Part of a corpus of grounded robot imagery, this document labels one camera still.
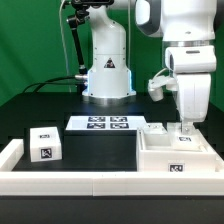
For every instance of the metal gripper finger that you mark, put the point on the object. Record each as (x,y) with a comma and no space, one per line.
(186,127)

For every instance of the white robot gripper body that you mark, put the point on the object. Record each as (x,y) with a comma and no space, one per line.
(193,96)

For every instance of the white cabinet body box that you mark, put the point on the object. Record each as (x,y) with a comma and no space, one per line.
(154,153)

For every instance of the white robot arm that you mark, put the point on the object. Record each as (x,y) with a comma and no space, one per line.
(181,31)

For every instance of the white cabinet top block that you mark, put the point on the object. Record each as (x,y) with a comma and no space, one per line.
(45,144)

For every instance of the white left fence bar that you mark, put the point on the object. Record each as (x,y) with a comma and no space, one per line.
(11,155)

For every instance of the white fence bar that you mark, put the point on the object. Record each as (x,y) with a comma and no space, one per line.
(110,184)
(11,155)

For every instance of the white front fence bar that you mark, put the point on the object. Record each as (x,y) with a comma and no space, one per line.
(110,184)

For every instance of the white marker base plate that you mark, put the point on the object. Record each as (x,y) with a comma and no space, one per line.
(108,123)

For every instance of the black camera stand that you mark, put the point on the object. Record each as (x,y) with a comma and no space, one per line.
(74,21)

